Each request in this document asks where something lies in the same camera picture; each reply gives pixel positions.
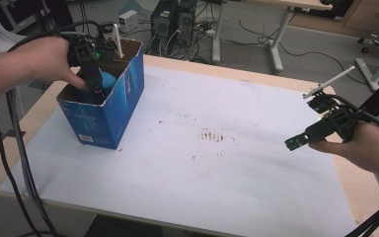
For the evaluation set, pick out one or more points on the white-legged wooden desk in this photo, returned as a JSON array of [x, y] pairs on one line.
[[276, 56]]

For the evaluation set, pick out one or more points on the white desk leg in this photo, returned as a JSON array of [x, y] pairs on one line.
[[365, 70]]

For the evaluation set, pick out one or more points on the person's right hand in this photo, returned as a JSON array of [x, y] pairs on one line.
[[365, 151]]

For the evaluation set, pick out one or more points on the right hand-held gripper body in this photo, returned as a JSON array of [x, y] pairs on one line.
[[337, 120]]

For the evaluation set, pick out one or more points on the person's left hand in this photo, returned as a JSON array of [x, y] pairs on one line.
[[49, 59]]

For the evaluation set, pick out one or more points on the blue cardboard box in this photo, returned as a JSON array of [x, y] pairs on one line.
[[112, 112]]

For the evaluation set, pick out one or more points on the white power supply box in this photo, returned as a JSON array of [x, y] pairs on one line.
[[128, 20]]

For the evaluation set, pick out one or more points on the blue bottle with white cap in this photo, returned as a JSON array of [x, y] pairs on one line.
[[108, 80]]

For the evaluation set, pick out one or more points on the black computer tower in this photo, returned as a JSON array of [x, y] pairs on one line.
[[163, 19]]

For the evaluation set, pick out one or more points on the wooden cabinet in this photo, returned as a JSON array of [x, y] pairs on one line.
[[368, 16]]

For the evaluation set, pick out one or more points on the white foam mat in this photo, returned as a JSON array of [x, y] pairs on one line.
[[194, 181]]

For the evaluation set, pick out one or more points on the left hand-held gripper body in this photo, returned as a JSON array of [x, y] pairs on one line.
[[85, 49]]

